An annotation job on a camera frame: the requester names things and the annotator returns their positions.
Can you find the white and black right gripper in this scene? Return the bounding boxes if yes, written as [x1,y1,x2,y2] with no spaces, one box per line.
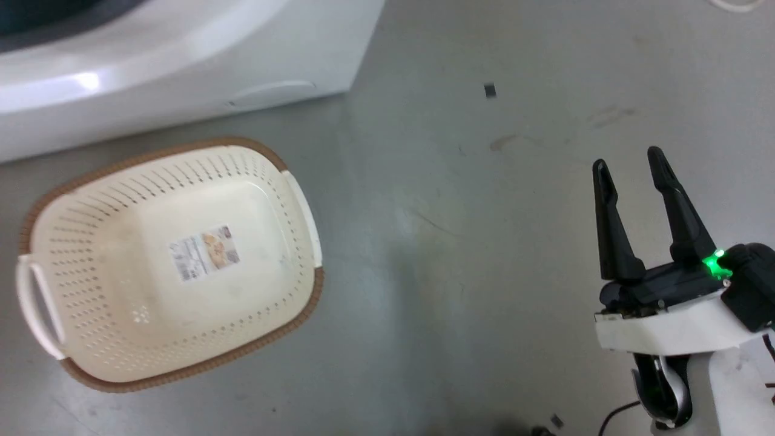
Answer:
[592,146,775,356]

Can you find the white washing machine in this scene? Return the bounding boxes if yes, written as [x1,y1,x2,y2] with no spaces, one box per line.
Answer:
[0,0,386,164]

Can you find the cream perforated laundry basket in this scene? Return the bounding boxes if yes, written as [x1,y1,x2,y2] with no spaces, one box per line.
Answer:
[16,136,325,394]

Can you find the paper label sticker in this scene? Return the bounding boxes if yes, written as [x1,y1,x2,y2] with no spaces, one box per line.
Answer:
[168,225,241,283]

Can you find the thin black cable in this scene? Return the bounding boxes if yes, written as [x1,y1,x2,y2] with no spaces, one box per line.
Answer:
[598,401,642,436]

